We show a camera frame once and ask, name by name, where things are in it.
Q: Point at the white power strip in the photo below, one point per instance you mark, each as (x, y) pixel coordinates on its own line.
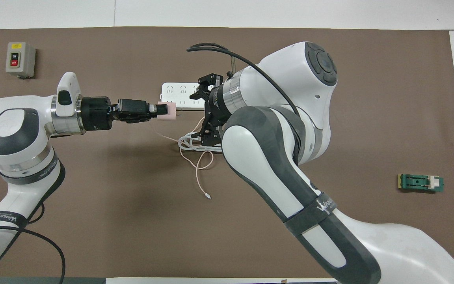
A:
(173, 92)

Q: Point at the grey on-off switch box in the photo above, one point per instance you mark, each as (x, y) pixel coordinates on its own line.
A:
(18, 59)

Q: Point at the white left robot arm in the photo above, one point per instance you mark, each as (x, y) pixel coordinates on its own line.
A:
(18, 157)

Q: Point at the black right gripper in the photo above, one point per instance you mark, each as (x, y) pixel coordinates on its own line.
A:
(219, 104)

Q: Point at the green circuit board module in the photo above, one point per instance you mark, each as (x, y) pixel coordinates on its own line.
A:
(416, 182)

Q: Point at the pink charger adapter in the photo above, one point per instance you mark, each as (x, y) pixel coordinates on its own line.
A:
(168, 111)

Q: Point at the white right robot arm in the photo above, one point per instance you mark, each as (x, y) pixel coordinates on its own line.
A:
(282, 177)

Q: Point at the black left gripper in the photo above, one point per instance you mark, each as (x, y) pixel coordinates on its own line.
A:
(97, 114)

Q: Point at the brown table mat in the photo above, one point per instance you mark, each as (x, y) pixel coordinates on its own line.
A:
(132, 236)

